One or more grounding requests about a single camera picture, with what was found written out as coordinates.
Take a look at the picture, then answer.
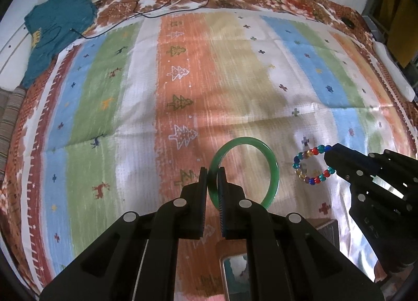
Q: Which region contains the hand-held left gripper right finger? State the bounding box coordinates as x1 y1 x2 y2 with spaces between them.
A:
217 167 384 301

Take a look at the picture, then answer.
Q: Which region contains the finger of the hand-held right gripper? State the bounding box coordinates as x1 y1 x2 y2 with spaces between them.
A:
369 149 418 190
323 143 384 187

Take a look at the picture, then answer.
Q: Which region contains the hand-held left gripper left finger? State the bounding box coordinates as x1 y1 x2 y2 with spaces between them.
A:
39 167 210 301

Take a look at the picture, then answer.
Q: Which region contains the multicoloured glass bead bracelet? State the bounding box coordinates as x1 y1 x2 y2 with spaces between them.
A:
293 144 337 187

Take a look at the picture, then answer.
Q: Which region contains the green jade bangle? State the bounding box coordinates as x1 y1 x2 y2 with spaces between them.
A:
208 137 280 211

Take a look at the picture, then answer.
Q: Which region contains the silver metal tin box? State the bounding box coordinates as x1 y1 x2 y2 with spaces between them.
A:
216 219 340 301

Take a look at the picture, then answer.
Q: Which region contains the striped printed mat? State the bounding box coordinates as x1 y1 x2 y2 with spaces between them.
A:
41 10 413 299

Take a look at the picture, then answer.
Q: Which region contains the mustard hanging jacket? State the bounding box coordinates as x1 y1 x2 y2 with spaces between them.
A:
379 0 418 67

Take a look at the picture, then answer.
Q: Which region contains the grey striped pillow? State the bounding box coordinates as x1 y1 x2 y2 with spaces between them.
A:
0 87 27 176

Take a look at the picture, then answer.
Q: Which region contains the teal shirt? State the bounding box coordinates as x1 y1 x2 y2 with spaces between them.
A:
24 0 98 88

